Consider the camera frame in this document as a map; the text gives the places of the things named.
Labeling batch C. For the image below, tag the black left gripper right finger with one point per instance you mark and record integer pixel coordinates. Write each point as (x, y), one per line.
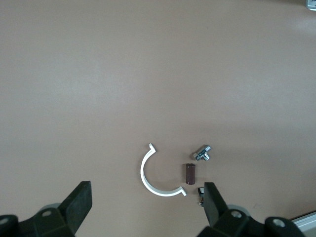
(214, 209)

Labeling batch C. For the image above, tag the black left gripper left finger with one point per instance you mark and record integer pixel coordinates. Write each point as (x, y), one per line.
(74, 209)

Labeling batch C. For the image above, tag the brown cylindrical part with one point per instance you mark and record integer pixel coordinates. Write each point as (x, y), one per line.
(189, 174)

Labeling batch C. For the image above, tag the silver metal tee fitting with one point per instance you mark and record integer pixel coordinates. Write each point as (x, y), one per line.
(200, 153)

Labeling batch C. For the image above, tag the black push button switch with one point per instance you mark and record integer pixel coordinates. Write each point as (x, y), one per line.
(201, 191)

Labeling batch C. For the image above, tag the grey metal table bracket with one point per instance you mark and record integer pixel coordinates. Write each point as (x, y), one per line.
(311, 3)

